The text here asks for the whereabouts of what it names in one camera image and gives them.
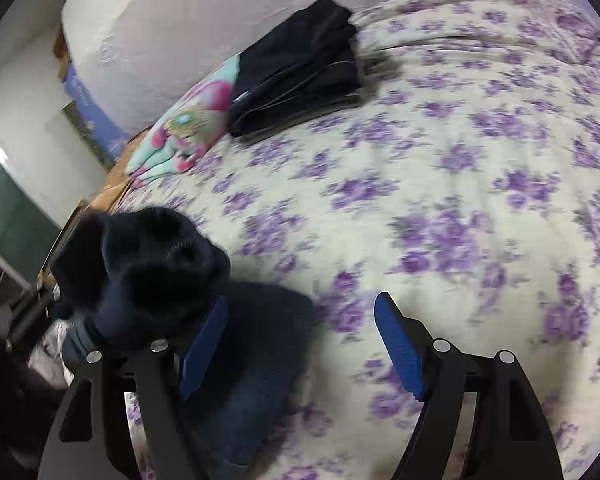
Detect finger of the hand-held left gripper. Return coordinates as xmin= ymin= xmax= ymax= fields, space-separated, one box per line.
xmin=5 ymin=280 xmax=76 ymax=351

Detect purple floral bed sheet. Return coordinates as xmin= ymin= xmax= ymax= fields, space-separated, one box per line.
xmin=107 ymin=0 xmax=600 ymax=480

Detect folded dark navy pants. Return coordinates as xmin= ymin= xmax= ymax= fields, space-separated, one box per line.
xmin=228 ymin=0 xmax=366 ymax=138

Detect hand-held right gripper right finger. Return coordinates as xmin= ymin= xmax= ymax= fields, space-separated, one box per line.
xmin=373 ymin=291 xmax=566 ymax=480

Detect white lace bedding cover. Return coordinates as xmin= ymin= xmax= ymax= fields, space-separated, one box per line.
xmin=60 ymin=0 xmax=546 ymax=133

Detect dark green patterned panel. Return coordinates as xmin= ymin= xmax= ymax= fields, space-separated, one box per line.
xmin=62 ymin=102 xmax=116 ymax=168

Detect folded floral blanket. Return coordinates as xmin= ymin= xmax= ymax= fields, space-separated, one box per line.
xmin=127 ymin=54 xmax=241 ymax=188

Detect blue denim jeans pants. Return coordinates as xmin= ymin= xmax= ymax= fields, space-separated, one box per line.
xmin=50 ymin=207 xmax=321 ymax=480

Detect green window with white frame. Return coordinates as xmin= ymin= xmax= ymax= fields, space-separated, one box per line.
xmin=0 ymin=135 xmax=63 ymax=291

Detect folded grey garment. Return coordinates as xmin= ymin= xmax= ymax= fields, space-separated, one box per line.
xmin=235 ymin=50 xmax=376 ymax=143

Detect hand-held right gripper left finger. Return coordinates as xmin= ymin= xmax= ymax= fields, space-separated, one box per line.
xmin=37 ymin=294 xmax=229 ymax=480

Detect pale pink cloth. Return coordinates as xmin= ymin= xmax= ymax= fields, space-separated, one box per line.
xmin=27 ymin=320 xmax=76 ymax=391

